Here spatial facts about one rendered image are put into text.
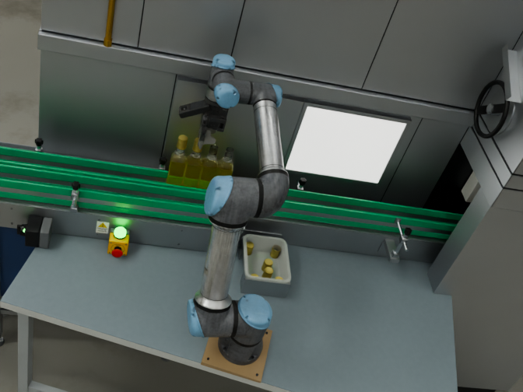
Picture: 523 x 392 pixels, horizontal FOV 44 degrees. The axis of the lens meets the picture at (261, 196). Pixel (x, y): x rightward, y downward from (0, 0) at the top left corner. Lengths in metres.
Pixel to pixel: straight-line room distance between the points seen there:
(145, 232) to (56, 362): 0.87
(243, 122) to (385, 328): 0.94
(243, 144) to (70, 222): 0.71
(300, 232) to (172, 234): 0.52
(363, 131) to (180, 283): 0.90
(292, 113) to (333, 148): 0.24
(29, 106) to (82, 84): 1.95
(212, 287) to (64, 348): 1.26
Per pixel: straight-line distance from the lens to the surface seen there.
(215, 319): 1.99
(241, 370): 2.18
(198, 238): 2.43
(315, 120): 2.45
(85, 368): 3.02
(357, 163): 2.61
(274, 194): 1.83
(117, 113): 2.46
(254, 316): 2.02
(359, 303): 2.53
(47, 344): 3.08
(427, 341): 2.55
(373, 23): 2.31
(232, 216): 1.82
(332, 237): 2.62
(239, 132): 2.45
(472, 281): 2.74
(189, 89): 2.34
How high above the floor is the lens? 2.55
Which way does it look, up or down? 40 degrees down
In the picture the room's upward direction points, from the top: 18 degrees clockwise
